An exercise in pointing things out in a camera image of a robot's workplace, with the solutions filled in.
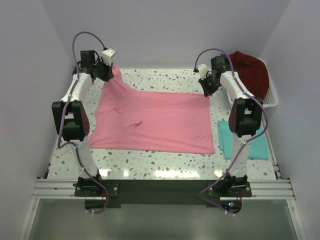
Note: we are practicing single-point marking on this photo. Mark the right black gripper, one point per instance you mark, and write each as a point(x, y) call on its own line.
point(207, 91)

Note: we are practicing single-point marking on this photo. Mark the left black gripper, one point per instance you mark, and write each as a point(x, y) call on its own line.
point(109, 74)

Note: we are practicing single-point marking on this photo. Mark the pink t shirt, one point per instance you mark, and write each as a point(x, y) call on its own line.
point(129, 119)

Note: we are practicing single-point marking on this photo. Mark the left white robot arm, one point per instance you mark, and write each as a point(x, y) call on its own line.
point(71, 121)

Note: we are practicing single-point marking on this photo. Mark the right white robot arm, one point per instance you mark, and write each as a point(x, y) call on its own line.
point(244, 119)

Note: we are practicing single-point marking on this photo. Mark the blue t shirt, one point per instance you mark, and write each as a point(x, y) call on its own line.
point(225, 58)

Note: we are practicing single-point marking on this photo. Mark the dark red t shirt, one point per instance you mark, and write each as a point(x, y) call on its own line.
point(252, 72)

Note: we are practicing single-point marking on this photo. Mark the white plastic laundry basket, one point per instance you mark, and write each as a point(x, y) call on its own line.
point(271, 99)

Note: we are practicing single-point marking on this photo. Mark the folded teal t shirt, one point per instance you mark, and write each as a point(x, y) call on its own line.
point(258, 148)

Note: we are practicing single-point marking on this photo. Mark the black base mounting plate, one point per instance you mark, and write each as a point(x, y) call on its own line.
point(114, 193)

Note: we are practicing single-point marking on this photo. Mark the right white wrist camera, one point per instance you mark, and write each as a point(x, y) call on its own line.
point(203, 71)

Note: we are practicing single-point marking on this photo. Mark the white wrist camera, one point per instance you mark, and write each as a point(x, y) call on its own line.
point(203, 71)
point(108, 55)

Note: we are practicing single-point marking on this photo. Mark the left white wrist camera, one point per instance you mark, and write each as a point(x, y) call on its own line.
point(108, 55)

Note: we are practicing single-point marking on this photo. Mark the aluminium frame rail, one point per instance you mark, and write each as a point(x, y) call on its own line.
point(261, 189)

